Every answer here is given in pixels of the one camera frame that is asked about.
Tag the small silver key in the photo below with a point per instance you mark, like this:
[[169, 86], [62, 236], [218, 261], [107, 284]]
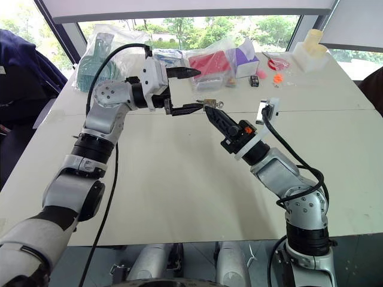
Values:
[[199, 101]]

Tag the dark brown chair back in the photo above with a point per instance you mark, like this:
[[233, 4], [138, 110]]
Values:
[[374, 89]]

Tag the red scissors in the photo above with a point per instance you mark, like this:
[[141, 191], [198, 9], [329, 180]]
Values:
[[273, 62]]

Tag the green plastic dustpan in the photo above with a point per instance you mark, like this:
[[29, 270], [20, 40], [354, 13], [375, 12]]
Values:
[[98, 65]]

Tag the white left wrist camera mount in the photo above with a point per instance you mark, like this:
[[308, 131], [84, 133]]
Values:
[[153, 76]]

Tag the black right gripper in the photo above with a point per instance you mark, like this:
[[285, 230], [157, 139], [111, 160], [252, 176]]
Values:
[[240, 137]]

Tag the brass padlock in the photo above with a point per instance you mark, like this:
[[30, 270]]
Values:
[[210, 103]]

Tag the small brown item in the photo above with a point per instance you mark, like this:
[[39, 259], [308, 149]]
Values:
[[230, 82]]

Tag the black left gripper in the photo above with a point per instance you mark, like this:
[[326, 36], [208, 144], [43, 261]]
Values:
[[158, 101]]

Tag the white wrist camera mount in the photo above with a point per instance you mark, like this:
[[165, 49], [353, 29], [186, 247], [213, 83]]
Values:
[[252, 144], [153, 76]]

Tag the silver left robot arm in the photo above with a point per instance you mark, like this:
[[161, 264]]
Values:
[[101, 119]]

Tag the dark blue jacket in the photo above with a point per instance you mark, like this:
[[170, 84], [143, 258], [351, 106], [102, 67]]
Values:
[[24, 74]]

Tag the small black box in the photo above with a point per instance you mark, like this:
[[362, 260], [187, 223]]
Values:
[[254, 81]]

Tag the dark rounded robot torso rim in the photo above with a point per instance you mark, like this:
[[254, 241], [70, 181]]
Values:
[[161, 283]]

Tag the silver robot thigh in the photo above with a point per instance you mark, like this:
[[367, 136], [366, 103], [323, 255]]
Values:
[[148, 261], [232, 263]]

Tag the clear bag with red pack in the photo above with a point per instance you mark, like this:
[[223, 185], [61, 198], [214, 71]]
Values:
[[209, 62]]

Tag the purple tissue box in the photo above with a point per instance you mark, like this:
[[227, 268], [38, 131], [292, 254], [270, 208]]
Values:
[[246, 61]]

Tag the small pink item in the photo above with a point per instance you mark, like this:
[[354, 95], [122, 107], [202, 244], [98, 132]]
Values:
[[261, 74]]

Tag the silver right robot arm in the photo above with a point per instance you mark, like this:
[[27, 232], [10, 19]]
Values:
[[305, 209]]

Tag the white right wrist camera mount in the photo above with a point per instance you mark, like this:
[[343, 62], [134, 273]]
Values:
[[252, 144]]

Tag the clear bag with blue packs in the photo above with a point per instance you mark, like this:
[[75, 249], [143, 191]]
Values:
[[169, 58]]

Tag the small orange item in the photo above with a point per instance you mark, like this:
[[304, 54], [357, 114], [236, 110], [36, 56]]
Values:
[[278, 78]]

